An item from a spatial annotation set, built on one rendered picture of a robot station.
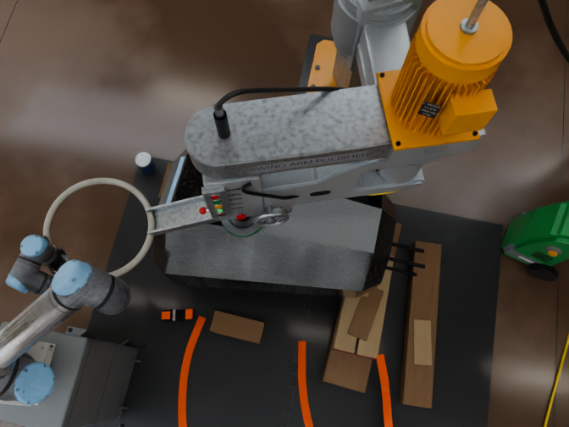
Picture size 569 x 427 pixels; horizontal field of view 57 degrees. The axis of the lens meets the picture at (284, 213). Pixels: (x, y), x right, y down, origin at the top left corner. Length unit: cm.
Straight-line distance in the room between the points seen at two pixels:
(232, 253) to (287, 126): 102
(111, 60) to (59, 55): 37
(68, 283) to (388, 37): 146
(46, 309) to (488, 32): 150
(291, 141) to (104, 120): 231
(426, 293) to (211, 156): 191
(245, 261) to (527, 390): 186
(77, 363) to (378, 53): 181
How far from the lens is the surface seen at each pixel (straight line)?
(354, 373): 309
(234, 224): 247
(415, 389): 317
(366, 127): 172
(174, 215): 244
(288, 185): 195
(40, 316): 184
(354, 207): 253
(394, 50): 216
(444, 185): 359
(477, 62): 142
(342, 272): 254
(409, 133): 171
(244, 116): 172
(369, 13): 216
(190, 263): 265
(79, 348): 252
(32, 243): 225
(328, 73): 289
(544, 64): 428
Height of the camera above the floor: 321
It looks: 72 degrees down
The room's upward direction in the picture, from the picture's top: 1 degrees clockwise
